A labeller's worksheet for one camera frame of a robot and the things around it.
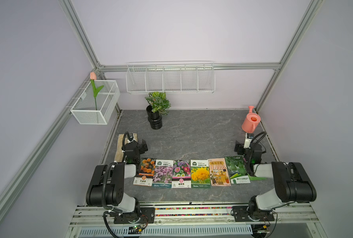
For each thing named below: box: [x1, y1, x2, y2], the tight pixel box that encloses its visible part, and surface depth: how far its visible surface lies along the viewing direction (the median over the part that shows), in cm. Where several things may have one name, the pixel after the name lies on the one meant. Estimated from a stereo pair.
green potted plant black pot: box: [144, 91, 172, 130], surface depth 95 cm
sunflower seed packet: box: [190, 159, 211, 189], surface depth 89 cm
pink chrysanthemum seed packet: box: [171, 159, 192, 189], surface depth 89 cm
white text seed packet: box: [224, 155, 251, 184], surface depth 90 cm
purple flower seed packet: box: [152, 159, 175, 189], surface depth 88 cm
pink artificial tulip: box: [89, 71, 105, 111], surface depth 85 cm
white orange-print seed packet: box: [207, 157, 232, 187], surface depth 89 cm
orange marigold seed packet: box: [132, 157, 157, 187], surface depth 90 cm
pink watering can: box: [241, 105, 262, 134], surface depth 104 cm
